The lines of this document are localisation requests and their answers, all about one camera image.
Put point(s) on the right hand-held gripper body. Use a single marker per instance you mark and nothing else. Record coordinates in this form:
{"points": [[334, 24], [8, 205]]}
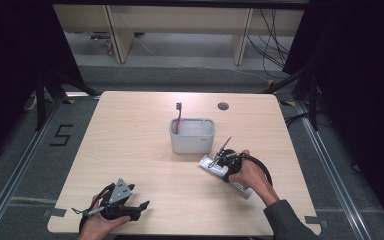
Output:
{"points": [[231, 163]]}

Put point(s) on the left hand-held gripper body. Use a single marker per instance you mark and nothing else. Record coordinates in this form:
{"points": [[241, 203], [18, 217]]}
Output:
{"points": [[118, 200]]}

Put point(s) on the grey toothbrush holder box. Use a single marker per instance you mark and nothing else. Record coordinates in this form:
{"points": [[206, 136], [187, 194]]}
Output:
{"points": [[191, 143]]}

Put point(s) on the pink and grey toothbrush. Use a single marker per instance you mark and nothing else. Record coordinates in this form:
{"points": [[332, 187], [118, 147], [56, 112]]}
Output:
{"points": [[179, 115]]}

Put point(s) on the person's right hand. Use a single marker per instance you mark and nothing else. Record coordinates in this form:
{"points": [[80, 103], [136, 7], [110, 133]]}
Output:
{"points": [[253, 178]]}

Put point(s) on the person's left hand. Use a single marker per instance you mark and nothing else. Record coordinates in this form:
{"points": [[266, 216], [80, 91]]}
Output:
{"points": [[98, 226]]}

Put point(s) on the black metal stand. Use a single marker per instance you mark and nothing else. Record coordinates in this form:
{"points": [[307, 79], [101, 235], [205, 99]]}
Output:
{"points": [[313, 96], [41, 100]]}

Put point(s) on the beige wooden desk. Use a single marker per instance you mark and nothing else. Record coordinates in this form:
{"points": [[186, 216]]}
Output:
{"points": [[180, 20]]}

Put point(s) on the black curtain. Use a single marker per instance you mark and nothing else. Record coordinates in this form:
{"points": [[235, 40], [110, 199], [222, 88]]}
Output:
{"points": [[16, 66], [360, 100]]}

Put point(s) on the aluminium floor rail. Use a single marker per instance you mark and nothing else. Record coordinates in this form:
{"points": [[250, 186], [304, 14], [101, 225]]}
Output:
{"points": [[333, 180], [13, 180]]}

